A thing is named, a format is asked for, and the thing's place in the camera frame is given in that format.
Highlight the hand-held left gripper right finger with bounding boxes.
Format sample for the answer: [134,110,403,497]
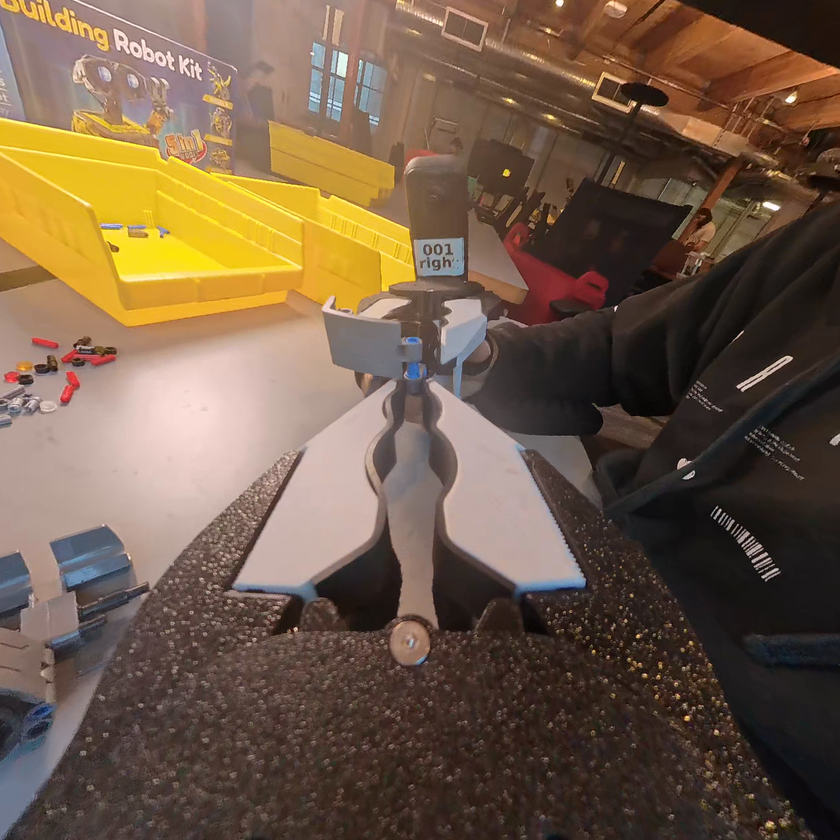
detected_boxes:
[423,377,588,632]

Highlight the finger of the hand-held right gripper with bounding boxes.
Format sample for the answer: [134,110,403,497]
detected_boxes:
[438,297,491,399]

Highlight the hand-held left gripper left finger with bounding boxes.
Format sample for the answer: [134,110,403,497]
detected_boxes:
[231,379,403,632]

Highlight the grey curved brick panel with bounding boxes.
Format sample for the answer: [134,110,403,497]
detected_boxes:
[320,295,424,383]

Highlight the black round toy lens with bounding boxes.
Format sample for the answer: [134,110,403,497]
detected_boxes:
[354,366,431,424]

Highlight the person's right hand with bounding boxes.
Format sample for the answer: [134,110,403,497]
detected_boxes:
[463,323,511,398]

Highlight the wooden table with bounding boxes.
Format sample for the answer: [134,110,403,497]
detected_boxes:
[468,212,530,307]

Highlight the yellow plastic storage bin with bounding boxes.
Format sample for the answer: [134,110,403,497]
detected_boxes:
[215,172,418,314]
[0,118,307,328]

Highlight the stacked yellow bins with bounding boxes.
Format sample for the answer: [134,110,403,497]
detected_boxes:
[268,120,396,209]

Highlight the paned window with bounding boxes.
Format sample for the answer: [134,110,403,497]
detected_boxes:
[307,38,389,130]

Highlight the white ceiling vent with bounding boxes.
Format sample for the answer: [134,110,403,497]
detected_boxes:
[589,70,632,107]
[440,5,491,53]

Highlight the black office chair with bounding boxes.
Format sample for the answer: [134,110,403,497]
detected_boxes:
[546,176,694,317]

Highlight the black disc on pole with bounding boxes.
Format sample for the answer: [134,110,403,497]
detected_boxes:
[607,80,672,191]

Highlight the grey brick head assembly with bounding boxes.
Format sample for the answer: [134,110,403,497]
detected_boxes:
[0,524,152,767]

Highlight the pile of small brick parts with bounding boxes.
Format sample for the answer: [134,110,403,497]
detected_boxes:
[0,335,119,429]

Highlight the dark blue toy kit box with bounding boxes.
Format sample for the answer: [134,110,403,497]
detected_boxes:
[0,0,239,174]

